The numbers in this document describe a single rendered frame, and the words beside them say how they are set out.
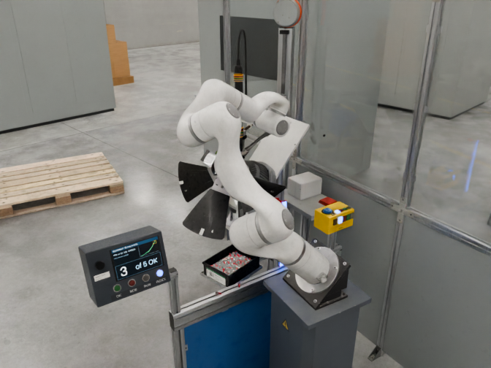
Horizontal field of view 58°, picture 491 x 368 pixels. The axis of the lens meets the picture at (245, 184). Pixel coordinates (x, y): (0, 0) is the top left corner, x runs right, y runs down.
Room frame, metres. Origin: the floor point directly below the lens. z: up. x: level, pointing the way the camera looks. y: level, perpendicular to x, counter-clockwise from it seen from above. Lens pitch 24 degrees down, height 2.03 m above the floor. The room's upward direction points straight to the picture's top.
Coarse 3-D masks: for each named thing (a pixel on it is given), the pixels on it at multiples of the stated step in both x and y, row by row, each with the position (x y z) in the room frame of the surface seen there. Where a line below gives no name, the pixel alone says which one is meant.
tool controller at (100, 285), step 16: (112, 240) 1.27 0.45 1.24; (128, 240) 1.26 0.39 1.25; (144, 240) 1.28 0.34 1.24; (160, 240) 1.31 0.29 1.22; (80, 256) 1.24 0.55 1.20; (96, 256) 1.19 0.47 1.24; (112, 256) 1.21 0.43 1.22; (128, 256) 1.23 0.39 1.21; (144, 256) 1.26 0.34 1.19; (160, 256) 1.29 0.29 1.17; (96, 272) 1.17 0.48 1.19; (112, 272) 1.19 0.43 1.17; (144, 272) 1.24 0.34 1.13; (96, 288) 1.15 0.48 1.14; (112, 288) 1.18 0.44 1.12; (128, 288) 1.20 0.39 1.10; (144, 288) 1.22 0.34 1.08; (96, 304) 1.14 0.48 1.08
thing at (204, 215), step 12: (216, 192) 1.96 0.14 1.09; (204, 204) 1.92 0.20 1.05; (216, 204) 1.92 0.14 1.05; (228, 204) 1.93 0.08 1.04; (192, 216) 1.90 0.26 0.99; (204, 216) 1.88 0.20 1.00; (216, 216) 1.88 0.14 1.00; (192, 228) 1.86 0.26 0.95; (204, 228) 1.85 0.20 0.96; (216, 228) 1.84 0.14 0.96
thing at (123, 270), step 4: (120, 264) 1.21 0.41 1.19; (124, 264) 1.22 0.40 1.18; (128, 264) 1.23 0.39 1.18; (116, 268) 1.20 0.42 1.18; (120, 268) 1.21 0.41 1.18; (124, 268) 1.22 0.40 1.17; (128, 268) 1.22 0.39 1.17; (116, 272) 1.20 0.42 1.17; (120, 272) 1.20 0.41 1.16; (124, 272) 1.21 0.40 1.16; (128, 272) 1.22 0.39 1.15; (120, 276) 1.20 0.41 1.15; (124, 276) 1.21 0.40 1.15; (128, 276) 1.21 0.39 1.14
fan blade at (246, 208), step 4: (256, 180) 1.90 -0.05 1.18; (260, 180) 1.90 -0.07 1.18; (264, 180) 1.90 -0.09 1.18; (260, 184) 1.86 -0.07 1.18; (264, 184) 1.86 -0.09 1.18; (268, 184) 1.86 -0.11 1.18; (272, 184) 1.85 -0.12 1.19; (276, 184) 1.85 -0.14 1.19; (264, 188) 1.82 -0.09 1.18; (268, 188) 1.82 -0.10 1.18; (272, 188) 1.82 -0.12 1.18; (276, 188) 1.81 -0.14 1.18; (280, 188) 1.81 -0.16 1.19; (284, 188) 1.80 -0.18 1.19; (268, 192) 1.79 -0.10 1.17; (276, 192) 1.78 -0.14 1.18; (280, 192) 1.78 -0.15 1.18; (244, 204) 1.74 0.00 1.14; (244, 208) 1.73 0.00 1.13; (248, 208) 1.72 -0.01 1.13; (252, 208) 1.72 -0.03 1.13
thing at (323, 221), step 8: (320, 208) 1.83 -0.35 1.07; (336, 208) 1.83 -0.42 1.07; (352, 208) 1.83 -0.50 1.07; (320, 216) 1.79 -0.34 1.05; (328, 216) 1.75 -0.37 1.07; (336, 216) 1.76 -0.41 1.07; (320, 224) 1.78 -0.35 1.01; (328, 224) 1.74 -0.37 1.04; (344, 224) 1.80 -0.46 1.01; (352, 224) 1.83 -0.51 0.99; (328, 232) 1.74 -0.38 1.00
